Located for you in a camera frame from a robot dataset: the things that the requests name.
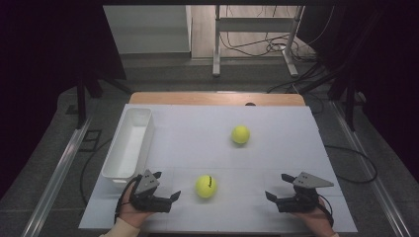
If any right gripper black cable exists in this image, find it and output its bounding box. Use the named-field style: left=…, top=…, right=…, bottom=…
left=317, top=194, right=335, bottom=229

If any black stand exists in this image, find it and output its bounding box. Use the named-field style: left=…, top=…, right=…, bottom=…
left=74, top=70, right=133, bottom=130
left=295, top=62, right=365, bottom=132

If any white cabinet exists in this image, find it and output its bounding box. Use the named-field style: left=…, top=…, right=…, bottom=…
left=103, top=4, right=193, bottom=55

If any white table sheet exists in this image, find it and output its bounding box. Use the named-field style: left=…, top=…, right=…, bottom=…
left=78, top=104, right=359, bottom=234

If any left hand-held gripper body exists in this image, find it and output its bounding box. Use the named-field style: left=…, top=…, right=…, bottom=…
left=128, top=169, right=173, bottom=213

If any white plastic bin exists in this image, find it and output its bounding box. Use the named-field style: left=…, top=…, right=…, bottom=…
left=101, top=107, right=156, bottom=186

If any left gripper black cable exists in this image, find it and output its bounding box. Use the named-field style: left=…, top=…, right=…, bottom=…
left=114, top=175, right=143, bottom=225

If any person's right hand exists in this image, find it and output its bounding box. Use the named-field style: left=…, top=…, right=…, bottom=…
left=292, top=197, right=336, bottom=237

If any white metal desk frame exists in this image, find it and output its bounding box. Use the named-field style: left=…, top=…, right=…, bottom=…
left=211, top=4, right=306, bottom=79

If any metal floor rail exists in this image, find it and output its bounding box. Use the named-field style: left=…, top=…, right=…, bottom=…
left=20, top=118, right=94, bottom=237
left=330, top=100, right=413, bottom=237

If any plain yellow tennis ball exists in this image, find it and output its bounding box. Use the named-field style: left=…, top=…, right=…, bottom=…
left=230, top=124, right=251, bottom=145

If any wooden table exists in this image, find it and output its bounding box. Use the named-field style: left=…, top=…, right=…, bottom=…
left=128, top=91, right=306, bottom=107

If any black floor cable loop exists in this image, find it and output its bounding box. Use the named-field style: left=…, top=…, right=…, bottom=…
left=323, top=144, right=379, bottom=185

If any dark floor socket plate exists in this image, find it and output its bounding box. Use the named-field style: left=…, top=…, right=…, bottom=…
left=78, top=128, right=104, bottom=153

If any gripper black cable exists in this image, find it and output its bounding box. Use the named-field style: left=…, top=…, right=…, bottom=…
left=114, top=175, right=143, bottom=225
left=317, top=194, right=335, bottom=229

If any yellow tennis ball black print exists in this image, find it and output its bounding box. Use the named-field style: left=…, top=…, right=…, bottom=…
left=194, top=174, right=218, bottom=199

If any dark curtain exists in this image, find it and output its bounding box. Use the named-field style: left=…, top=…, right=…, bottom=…
left=0, top=0, right=127, bottom=200
left=297, top=0, right=419, bottom=184

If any person's left hand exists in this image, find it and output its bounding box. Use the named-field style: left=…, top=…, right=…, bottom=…
left=117, top=183, right=156, bottom=229

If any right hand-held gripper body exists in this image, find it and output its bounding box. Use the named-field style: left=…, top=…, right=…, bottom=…
left=276, top=171, right=335, bottom=213

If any tangle of floor cables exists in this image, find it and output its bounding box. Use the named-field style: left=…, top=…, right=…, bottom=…
left=219, top=4, right=337, bottom=63

